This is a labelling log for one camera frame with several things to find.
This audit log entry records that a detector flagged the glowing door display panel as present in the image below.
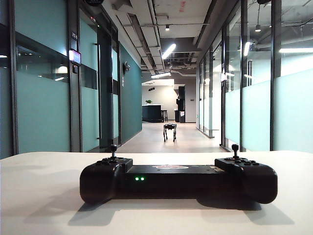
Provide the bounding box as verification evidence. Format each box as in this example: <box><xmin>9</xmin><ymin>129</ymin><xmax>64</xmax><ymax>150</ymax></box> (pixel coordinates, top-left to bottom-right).
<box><xmin>69</xmin><ymin>49</ymin><xmax>82</xmax><ymax>65</ymax></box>

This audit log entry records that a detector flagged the dark counter with white top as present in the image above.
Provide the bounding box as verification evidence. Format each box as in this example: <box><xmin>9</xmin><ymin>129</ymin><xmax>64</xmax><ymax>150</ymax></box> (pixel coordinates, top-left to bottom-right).
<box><xmin>141</xmin><ymin>103</ymin><xmax>163</xmax><ymax>123</ymax></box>

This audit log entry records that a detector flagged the black quadruped robot dog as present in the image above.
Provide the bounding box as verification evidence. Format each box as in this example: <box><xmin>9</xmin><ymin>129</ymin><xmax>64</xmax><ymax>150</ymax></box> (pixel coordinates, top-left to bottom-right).
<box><xmin>163</xmin><ymin>123</ymin><xmax>177</xmax><ymax>142</ymax></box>

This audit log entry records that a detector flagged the black remote control with joysticks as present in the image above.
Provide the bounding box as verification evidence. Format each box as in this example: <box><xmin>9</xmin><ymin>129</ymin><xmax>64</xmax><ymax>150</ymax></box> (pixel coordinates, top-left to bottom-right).
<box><xmin>79</xmin><ymin>144</ymin><xmax>278</xmax><ymax>205</ymax></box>

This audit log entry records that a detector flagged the tall black cabinet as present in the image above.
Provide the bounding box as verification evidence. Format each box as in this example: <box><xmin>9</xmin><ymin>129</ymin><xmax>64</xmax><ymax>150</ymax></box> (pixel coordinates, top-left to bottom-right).
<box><xmin>174</xmin><ymin>85</ymin><xmax>187</xmax><ymax>123</ymax></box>

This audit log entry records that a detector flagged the short linear ceiling light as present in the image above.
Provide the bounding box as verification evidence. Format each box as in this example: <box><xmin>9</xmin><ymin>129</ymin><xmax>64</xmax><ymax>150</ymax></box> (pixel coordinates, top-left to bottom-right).
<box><xmin>151</xmin><ymin>71</ymin><xmax>172</xmax><ymax>79</ymax></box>

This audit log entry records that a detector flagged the grey ceiling ventilation duct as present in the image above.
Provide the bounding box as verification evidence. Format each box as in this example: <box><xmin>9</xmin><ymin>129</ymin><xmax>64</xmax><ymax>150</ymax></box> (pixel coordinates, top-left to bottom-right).
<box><xmin>170</xmin><ymin>69</ymin><xmax>197</xmax><ymax>77</ymax></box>

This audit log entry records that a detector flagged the long linear ceiling light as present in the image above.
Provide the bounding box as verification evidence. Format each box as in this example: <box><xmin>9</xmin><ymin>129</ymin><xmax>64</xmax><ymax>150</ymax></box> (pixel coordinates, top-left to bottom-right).
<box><xmin>161</xmin><ymin>43</ymin><xmax>177</xmax><ymax>60</ymax></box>

